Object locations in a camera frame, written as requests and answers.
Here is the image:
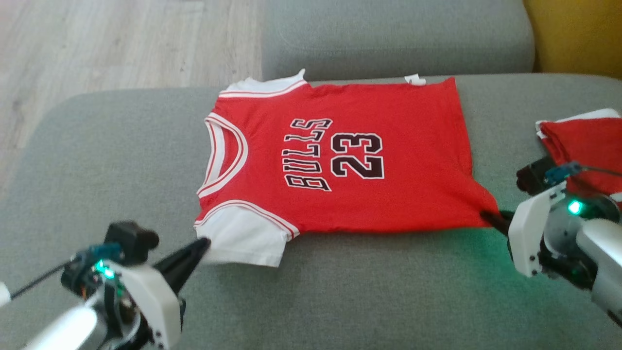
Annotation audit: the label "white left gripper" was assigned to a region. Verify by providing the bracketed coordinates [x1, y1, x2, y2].
[104, 237, 212, 350]

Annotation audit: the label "red Bulls 23 jersey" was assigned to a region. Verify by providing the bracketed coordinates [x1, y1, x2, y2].
[193, 69, 501, 268]

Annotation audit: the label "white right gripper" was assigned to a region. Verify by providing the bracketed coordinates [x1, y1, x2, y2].
[480, 182, 569, 279]

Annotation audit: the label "grey sofa back cushion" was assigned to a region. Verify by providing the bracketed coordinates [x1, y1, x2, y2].
[261, 0, 535, 82]

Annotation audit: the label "red shorts with white trim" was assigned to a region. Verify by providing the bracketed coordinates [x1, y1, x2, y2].
[535, 108, 622, 196]

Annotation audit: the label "right camera cable blue plug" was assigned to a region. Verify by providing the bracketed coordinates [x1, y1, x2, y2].
[545, 162, 622, 184]

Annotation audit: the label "large grey sofa ottoman cushion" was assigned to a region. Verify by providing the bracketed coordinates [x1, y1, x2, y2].
[0, 73, 622, 350]

